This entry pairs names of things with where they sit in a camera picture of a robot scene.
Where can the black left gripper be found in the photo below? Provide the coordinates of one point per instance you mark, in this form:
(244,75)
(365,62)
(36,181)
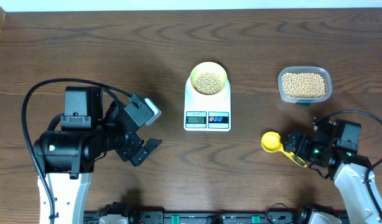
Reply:
(135,140)

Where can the white digital kitchen scale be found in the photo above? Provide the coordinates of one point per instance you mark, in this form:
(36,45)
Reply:
(207,112)

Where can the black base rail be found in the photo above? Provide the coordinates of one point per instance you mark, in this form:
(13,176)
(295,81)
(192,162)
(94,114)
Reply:
(277,213)

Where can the clear plastic container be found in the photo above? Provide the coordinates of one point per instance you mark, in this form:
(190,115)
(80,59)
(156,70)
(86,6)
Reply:
(305,69)

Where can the yellow bowl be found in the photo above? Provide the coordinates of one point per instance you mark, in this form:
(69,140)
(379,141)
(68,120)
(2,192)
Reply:
(208,67)

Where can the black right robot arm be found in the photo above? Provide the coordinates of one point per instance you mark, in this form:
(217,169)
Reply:
(334,147)

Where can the soybeans in bowl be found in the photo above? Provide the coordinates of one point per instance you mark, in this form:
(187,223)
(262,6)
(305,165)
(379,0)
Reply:
(208,83)

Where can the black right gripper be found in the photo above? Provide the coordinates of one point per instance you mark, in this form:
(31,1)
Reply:
(303,142)

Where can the soybeans in container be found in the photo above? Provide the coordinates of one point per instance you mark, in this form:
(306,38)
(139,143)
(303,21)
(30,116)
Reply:
(303,85)

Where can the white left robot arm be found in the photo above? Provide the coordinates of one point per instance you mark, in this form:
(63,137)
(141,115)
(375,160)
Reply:
(74,141)

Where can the yellow measuring scoop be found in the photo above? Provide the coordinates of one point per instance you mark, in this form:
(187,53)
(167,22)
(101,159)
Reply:
(271,143)

